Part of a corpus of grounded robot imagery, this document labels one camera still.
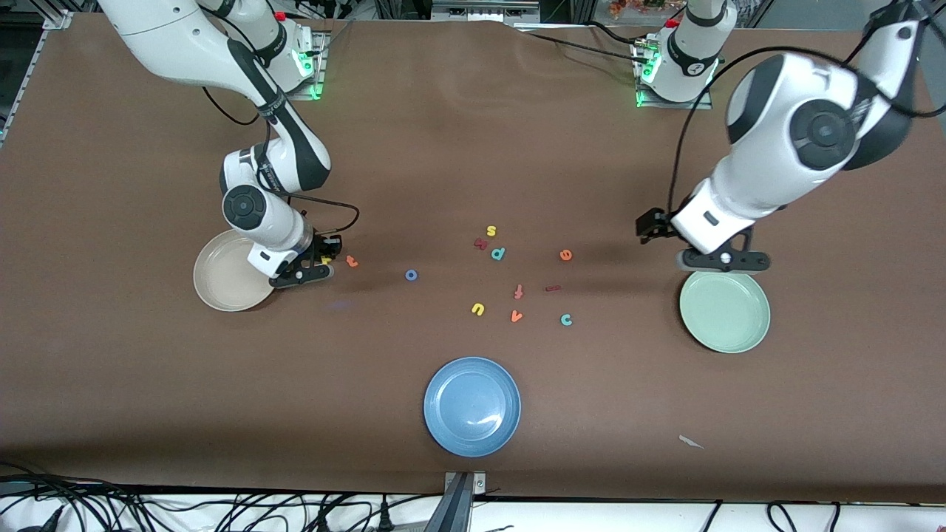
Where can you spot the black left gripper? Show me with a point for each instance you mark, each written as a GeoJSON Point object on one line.
{"type": "Point", "coordinates": [653, 223]}

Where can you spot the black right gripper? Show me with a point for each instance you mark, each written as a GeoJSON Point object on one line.
{"type": "Point", "coordinates": [323, 248]}

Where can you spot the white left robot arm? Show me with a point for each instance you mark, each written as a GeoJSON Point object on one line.
{"type": "Point", "coordinates": [776, 133]}

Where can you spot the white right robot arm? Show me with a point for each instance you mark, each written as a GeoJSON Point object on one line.
{"type": "Point", "coordinates": [170, 37]}

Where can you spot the beige brown plate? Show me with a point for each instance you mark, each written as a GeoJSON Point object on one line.
{"type": "Point", "coordinates": [222, 281]}

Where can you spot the light green plate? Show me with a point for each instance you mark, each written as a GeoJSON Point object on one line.
{"type": "Point", "coordinates": [724, 314]}

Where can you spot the brown table cover sheet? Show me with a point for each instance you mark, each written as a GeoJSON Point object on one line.
{"type": "Point", "coordinates": [443, 148]}

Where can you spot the blue plate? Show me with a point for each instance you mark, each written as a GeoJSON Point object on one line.
{"type": "Point", "coordinates": [471, 406]}

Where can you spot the orange decorative object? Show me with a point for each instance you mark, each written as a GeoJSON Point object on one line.
{"type": "Point", "coordinates": [635, 7]}

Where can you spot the white paper scrap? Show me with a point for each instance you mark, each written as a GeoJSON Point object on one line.
{"type": "Point", "coordinates": [690, 442]}

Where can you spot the grey power strip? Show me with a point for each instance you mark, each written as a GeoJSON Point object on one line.
{"type": "Point", "coordinates": [484, 10]}

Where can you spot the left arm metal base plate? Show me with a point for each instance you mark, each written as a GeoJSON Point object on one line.
{"type": "Point", "coordinates": [672, 105]}

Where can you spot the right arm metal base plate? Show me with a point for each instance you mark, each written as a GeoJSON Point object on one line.
{"type": "Point", "coordinates": [316, 83]}

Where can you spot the grey metal camera bracket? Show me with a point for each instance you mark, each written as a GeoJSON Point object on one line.
{"type": "Point", "coordinates": [462, 510]}

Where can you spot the aluminium frame profile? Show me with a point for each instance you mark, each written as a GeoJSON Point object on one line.
{"type": "Point", "coordinates": [59, 18]}

